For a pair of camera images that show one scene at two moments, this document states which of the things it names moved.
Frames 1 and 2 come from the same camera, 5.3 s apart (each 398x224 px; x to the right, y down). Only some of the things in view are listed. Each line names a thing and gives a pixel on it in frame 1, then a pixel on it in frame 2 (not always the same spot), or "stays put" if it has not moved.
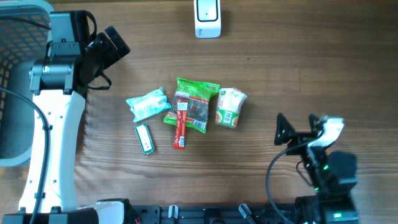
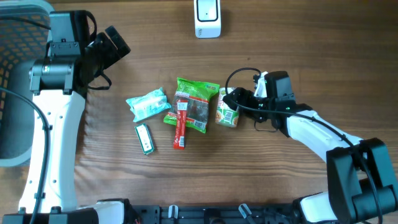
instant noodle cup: [229, 101] stays put
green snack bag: [197, 95] stays put
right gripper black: [290, 134] -> [246, 107]
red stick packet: [179, 139] stays put
